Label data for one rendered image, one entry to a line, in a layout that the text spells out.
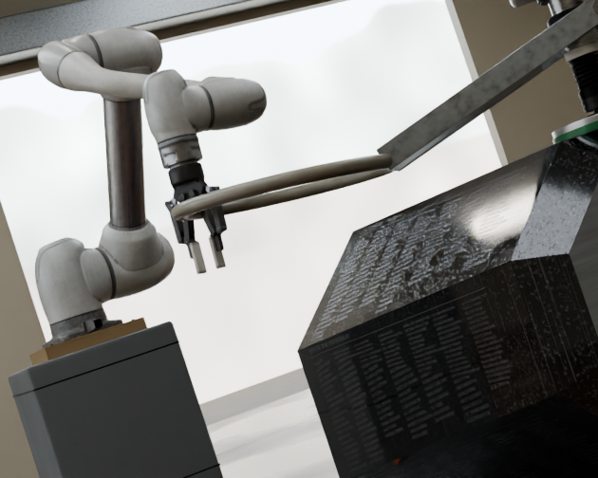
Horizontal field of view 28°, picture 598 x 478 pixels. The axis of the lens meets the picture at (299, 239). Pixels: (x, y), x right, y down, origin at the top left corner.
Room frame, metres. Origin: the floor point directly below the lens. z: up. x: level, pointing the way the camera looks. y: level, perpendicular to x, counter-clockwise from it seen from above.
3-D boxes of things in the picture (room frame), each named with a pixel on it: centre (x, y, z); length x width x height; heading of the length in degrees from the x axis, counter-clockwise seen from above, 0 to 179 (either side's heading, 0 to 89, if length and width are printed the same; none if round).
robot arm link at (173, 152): (2.57, 0.18, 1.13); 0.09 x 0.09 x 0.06
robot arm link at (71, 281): (3.27, 0.64, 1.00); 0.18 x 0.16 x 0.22; 121
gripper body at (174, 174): (2.57, 0.19, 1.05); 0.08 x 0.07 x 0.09; 62
